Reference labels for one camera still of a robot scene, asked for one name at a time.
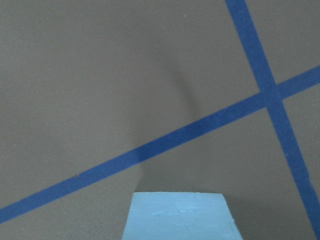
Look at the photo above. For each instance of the light blue block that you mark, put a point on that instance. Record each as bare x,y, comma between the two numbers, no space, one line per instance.
179,216

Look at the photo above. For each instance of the brown paper table mat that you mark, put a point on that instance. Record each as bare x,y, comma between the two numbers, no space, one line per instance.
85,81

